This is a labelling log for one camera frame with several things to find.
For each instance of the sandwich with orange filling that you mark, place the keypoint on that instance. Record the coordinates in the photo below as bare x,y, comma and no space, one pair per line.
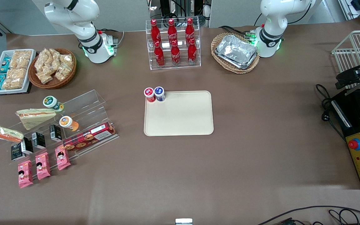
2,133

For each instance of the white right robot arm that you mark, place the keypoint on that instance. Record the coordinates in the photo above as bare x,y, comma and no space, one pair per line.
86,31

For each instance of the beige plastic tray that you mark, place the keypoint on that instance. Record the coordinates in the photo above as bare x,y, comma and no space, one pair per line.
183,115

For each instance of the aluminium foil tray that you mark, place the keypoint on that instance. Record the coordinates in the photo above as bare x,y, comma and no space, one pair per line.
236,50

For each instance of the wrapped pale triangle sandwich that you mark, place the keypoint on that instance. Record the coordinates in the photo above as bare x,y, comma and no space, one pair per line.
33,120

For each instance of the white rectangular tray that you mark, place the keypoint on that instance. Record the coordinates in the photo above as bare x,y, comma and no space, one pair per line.
11,91

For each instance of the blue lid yogurt cup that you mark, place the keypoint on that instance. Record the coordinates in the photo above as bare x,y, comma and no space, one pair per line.
159,91

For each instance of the red lid yogurt cup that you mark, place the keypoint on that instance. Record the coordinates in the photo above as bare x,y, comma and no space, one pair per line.
149,93

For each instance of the clear acrylic bottle rack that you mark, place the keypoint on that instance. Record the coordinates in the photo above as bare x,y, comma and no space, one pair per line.
181,66

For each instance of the red cola bottle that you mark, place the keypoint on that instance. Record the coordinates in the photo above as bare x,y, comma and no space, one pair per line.
175,55
159,56
192,53
172,31
155,31
189,29

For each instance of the light wicker basket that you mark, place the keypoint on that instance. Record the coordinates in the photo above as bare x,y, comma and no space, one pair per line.
220,64

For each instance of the clear acrylic stepped shelf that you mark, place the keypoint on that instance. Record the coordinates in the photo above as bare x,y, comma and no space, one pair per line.
86,103

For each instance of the red plaid cookie box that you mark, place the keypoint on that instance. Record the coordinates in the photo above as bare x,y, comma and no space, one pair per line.
86,139

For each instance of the black background equipment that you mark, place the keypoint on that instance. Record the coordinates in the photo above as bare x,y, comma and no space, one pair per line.
167,6

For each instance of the small white metal block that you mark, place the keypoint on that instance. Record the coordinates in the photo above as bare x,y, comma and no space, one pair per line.
183,222

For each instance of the orange lid yogurt cup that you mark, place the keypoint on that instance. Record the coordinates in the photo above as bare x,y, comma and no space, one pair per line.
66,121

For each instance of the clear bag of crackers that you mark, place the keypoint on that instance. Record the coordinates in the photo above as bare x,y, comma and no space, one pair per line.
41,61
64,67
44,77
53,59

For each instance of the pink snack packet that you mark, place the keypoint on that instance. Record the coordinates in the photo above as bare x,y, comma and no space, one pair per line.
42,166
62,158
25,174

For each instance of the small black drink carton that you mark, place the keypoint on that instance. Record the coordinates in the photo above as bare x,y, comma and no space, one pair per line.
55,132
16,153
38,140
27,146

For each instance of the brown wicker basket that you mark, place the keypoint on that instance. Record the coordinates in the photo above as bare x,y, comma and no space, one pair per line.
56,83

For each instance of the green lid yogurt cup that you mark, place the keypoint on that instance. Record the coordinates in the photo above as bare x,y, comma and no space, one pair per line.
50,101

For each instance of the wrapped rice cracker pack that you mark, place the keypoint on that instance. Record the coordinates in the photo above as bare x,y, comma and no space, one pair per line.
20,58
14,78

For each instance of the black sealing machine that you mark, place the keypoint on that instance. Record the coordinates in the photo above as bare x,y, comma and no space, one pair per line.
355,118

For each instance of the red emergency stop button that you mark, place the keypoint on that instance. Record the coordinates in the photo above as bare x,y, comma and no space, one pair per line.
354,144

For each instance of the teal snack packet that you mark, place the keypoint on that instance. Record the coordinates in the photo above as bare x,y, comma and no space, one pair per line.
5,65
0,82

